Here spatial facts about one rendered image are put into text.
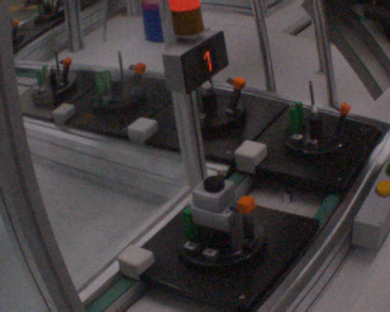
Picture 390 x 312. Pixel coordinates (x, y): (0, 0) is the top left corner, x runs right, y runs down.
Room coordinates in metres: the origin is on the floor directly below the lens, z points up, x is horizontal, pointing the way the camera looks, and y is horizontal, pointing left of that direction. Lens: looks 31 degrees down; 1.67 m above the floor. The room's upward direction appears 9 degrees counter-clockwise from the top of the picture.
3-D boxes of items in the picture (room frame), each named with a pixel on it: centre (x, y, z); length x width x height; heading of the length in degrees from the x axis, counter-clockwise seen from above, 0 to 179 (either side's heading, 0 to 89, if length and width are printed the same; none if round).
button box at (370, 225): (0.94, -0.35, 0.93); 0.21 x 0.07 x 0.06; 142
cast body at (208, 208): (0.88, -0.01, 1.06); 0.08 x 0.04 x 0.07; 52
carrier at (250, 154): (1.14, -0.23, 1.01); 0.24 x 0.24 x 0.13; 52
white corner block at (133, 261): (0.86, 0.12, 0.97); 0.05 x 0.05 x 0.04; 52
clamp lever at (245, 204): (0.85, -0.05, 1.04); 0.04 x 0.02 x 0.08; 52
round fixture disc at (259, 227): (0.87, -0.02, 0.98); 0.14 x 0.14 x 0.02
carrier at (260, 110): (1.29, -0.04, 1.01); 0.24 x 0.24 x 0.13; 52
